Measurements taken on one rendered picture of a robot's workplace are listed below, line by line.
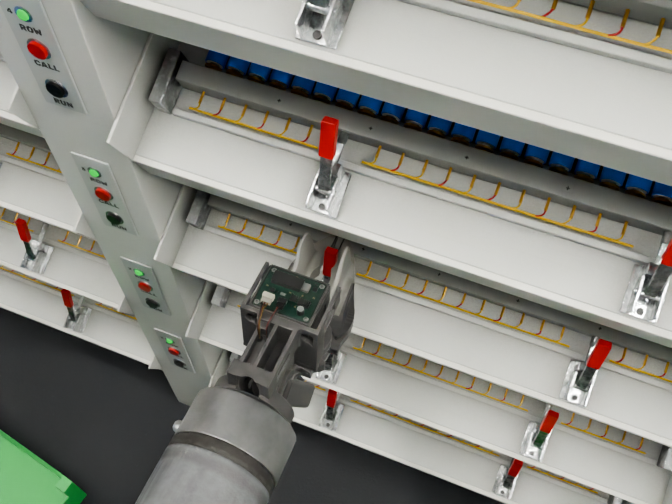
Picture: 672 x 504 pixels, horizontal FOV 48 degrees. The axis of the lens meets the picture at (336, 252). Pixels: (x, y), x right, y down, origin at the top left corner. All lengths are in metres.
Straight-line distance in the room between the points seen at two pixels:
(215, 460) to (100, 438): 0.80
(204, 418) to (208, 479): 0.05
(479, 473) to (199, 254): 0.54
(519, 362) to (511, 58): 0.39
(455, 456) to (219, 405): 0.61
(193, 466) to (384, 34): 0.33
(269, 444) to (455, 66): 0.31
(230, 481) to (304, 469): 0.72
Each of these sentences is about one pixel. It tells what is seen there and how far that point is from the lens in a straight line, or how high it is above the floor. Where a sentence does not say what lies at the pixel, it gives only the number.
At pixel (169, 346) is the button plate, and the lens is 1.10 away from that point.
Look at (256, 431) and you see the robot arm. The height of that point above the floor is 0.69.
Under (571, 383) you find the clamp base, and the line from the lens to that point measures 0.78.
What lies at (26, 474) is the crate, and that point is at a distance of 1.39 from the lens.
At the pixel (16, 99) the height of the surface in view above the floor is 0.76.
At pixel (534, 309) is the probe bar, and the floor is 0.58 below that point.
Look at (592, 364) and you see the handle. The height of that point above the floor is 0.59.
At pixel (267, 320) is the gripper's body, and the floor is 0.69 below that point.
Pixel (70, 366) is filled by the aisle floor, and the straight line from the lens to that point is 1.44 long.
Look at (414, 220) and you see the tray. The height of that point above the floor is 0.73.
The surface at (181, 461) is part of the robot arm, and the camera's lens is 0.59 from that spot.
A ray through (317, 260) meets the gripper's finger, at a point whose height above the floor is 0.61.
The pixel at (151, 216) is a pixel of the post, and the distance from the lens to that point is 0.78.
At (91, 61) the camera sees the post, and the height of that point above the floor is 0.83.
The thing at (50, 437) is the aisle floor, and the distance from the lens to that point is 1.40.
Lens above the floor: 1.25
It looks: 59 degrees down
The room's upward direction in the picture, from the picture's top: straight up
